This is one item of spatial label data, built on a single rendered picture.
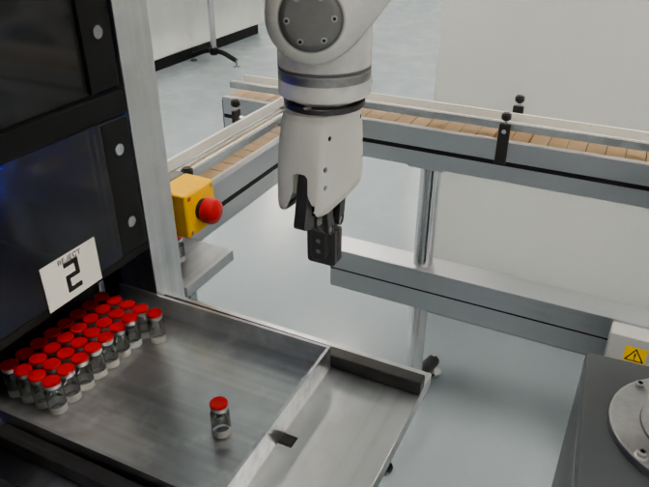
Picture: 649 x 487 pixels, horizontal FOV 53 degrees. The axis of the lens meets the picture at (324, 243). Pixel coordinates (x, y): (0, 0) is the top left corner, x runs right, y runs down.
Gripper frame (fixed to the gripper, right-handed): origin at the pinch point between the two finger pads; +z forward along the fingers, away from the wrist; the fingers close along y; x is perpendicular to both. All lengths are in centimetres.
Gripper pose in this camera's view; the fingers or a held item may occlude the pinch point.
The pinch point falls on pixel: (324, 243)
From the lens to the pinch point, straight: 67.0
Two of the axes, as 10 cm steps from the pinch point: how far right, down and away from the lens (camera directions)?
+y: -4.4, 4.5, -7.8
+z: 0.0, 8.7, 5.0
